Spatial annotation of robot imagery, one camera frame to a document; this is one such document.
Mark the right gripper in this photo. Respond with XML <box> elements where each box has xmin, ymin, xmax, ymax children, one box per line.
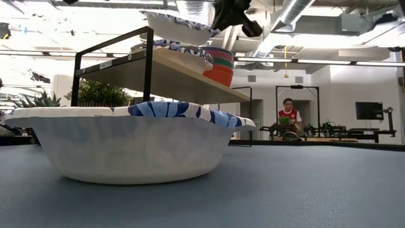
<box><xmin>211</xmin><ymin>0</ymin><xmax>263</xmax><ymax>38</ymax></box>

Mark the green bowl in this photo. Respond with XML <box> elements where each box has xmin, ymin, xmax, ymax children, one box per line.
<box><xmin>212</xmin><ymin>56</ymin><xmax>235</xmax><ymax>69</ymax></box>

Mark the blue patterned paper plate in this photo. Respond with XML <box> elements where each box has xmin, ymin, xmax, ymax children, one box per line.
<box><xmin>140</xmin><ymin>10</ymin><xmax>221</xmax><ymax>46</ymax></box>
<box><xmin>4</xmin><ymin>101</ymin><xmax>258</xmax><ymax>186</ymax></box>
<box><xmin>130</xmin><ymin>39</ymin><xmax>215</xmax><ymax>75</ymax></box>

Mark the wooden rack board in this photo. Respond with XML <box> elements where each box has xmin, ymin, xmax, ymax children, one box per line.
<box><xmin>71</xmin><ymin>26</ymin><xmax>254</xmax><ymax>148</ymax></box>

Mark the person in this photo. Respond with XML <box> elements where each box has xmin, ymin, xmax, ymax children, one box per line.
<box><xmin>277</xmin><ymin>98</ymin><xmax>304</xmax><ymax>134</ymax></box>

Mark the flowering plant in ribbed pot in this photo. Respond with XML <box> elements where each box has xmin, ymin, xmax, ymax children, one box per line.
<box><xmin>65</xmin><ymin>79</ymin><xmax>134</xmax><ymax>108</ymax></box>

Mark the black background robot station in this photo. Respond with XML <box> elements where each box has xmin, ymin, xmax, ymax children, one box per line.
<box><xmin>259</xmin><ymin>106</ymin><xmax>398</xmax><ymax>144</ymax></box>

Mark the small succulent in pot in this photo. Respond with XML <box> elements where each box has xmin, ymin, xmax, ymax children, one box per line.
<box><xmin>12</xmin><ymin>91</ymin><xmax>63</xmax><ymax>108</ymax></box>

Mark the silver ribbed ventilation duct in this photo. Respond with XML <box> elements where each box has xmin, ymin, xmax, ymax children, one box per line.
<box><xmin>175</xmin><ymin>0</ymin><xmax>216</xmax><ymax>15</ymax></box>

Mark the black metal frame stand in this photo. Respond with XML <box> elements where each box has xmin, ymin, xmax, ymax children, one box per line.
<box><xmin>275</xmin><ymin>84</ymin><xmax>320</xmax><ymax>140</ymax></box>

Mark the black table frame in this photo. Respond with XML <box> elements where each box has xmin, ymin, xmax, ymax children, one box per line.
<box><xmin>227</xmin><ymin>139</ymin><xmax>405</xmax><ymax>152</ymax></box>

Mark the black wall monitor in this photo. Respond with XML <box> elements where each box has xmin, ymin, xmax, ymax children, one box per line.
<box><xmin>355</xmin><ymin>101</ymin><xmax>384</xmax><ymax>120</ymax></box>

